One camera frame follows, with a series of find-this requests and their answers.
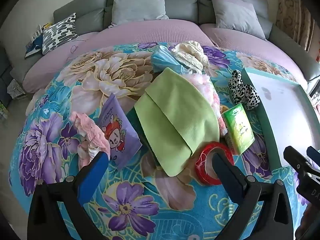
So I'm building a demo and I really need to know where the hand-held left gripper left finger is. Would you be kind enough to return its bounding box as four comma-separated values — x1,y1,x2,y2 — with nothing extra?
27,151,110,240

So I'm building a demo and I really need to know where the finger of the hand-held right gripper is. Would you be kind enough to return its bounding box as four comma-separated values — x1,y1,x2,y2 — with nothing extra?
283,145,320,180
306,146,320,167

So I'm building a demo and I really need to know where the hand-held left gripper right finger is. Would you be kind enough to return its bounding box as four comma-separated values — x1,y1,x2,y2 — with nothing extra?
212,152,298,240

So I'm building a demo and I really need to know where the red tape roll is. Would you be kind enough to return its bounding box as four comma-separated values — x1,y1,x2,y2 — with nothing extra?
194,141,235,186

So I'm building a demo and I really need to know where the pink lace scrunchie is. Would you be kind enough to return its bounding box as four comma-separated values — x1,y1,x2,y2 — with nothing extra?
69,112,111,168

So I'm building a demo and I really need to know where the purple wet wipes pack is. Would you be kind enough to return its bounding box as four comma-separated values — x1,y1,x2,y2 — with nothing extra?
96,92,142,172

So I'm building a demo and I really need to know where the green tissue pack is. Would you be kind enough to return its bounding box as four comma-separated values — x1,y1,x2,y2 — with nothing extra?
221,103,255,155

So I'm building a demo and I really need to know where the teal box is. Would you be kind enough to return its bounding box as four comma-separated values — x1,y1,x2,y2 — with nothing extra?
241,67,320,178

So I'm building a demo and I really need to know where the pink fluffy cloth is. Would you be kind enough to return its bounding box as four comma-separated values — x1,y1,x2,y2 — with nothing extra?
186,72,229,135

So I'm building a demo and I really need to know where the cream lace scrunchie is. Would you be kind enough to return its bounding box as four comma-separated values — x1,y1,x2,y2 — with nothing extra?
171,40,209,72

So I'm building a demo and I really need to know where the floral teal blanket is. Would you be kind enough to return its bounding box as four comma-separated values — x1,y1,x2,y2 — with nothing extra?
9,42,320,240

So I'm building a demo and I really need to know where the dark green cloth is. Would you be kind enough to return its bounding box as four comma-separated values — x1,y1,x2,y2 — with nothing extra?
126,109,165,167

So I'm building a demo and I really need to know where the leopard print scrunchie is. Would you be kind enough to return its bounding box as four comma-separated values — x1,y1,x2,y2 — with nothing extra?
228,69,261,110

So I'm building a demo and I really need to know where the white patterned bag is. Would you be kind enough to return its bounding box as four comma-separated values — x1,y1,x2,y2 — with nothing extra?
7,79,27,100

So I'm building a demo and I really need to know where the blue face mask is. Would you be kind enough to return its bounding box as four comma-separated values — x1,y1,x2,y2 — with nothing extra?
150,45,190,74

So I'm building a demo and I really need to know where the narrow pink sofa cover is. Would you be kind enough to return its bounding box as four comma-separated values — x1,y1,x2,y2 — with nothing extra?
200,24,309,90

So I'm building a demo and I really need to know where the blue patterned cushion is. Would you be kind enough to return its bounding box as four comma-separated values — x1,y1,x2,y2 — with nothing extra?
24,34,44,59

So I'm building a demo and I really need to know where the black and white patterned pillow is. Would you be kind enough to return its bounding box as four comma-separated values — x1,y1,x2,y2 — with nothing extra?
41,12,78,55

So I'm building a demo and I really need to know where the beige patterned curtain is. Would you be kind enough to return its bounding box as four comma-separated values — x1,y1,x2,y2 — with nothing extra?
276,0,320,63

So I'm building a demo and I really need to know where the wide pink sofa cover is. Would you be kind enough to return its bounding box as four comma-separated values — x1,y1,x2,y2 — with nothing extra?
22,19,218,93

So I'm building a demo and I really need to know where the lilac grey pillow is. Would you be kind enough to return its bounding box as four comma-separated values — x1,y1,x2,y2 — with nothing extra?
207,0,274,40

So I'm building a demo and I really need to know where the thin cord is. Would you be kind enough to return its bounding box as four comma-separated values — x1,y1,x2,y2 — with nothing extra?
66,36,87,60

